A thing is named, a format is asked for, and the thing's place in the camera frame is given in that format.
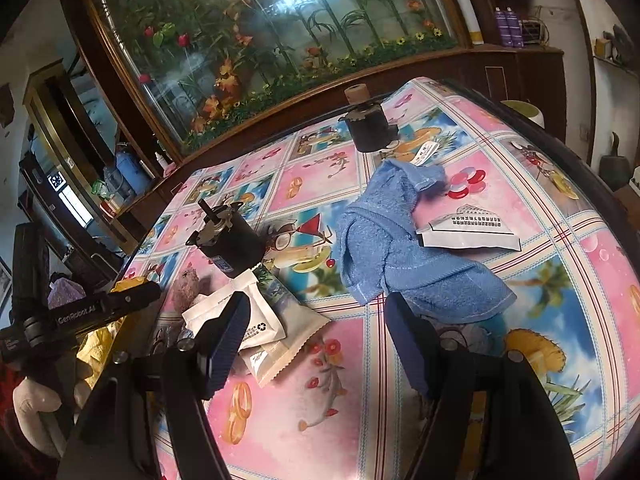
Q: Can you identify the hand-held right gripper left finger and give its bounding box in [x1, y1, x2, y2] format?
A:
[56, 290, 251, 480]

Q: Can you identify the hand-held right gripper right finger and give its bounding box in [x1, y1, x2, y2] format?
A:
[385, 291, 581, 480]

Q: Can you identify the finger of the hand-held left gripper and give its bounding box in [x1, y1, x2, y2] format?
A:
[97, 280, 162, 325]

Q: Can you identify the plain white packet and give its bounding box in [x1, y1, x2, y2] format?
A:
[181, 269, 289, 354]

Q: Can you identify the cream striped packet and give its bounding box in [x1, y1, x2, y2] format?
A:
[239, 310, 332, 387]

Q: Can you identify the light blue towel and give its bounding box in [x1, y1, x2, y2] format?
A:
[334, 142, 517, 323]

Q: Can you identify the purple knit item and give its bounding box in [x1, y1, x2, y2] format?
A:
[47, 277, 84, 311]

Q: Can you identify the red cloth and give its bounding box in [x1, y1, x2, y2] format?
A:
[0, 360, 27, 413]

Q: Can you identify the yellow knit cloth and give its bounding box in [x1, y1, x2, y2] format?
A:
[75, 325, 119, 392]

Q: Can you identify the black motor with shaft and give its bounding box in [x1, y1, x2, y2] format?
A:
[186, 199, 266, 277]

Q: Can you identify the white packet with black text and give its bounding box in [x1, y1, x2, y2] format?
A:
[414, 204, 522, 252]

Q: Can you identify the blue thermos bottle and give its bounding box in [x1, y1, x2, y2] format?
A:
[114, 145, 149, 196]

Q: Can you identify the printed pink tablecloth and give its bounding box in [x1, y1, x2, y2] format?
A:
[115, 77, 640, 480]

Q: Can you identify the black motor with tan cap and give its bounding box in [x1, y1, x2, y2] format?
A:
[338, 85, 401, 154]

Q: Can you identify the dark green vase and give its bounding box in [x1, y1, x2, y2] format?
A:
[599, 132, 631, 192]

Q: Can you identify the wire basket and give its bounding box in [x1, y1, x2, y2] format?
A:
[520, 17, 547, 44]

